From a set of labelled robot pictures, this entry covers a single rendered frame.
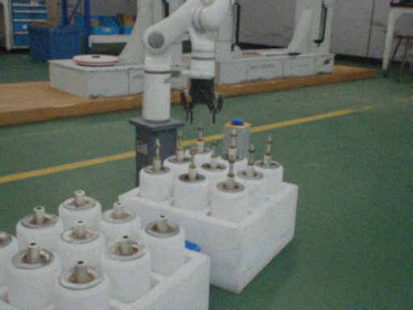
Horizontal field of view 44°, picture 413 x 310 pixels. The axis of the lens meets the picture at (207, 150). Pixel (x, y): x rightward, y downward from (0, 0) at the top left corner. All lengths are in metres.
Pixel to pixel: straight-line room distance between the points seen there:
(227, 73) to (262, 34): 4.06
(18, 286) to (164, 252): 0.28
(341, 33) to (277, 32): 1.11
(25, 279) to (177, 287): 0.29
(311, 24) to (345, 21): 2.15
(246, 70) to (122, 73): 1.18
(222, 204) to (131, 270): 0.41
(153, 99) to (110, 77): 1.66
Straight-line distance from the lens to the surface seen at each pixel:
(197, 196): 1.36
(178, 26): 1.72
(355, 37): 7.09
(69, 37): 5.86
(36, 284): 0.98
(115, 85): 3.44
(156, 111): 1.77
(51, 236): 1.13
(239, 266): 1.32
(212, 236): 1.32
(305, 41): 5.02
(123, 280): 0.98
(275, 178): 1.51
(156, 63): 1.77
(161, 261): 1.07
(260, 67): 4.33
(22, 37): 6.74
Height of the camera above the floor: 0.72
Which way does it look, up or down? 16 degrees down
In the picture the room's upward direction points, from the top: 2 degrees clockwise
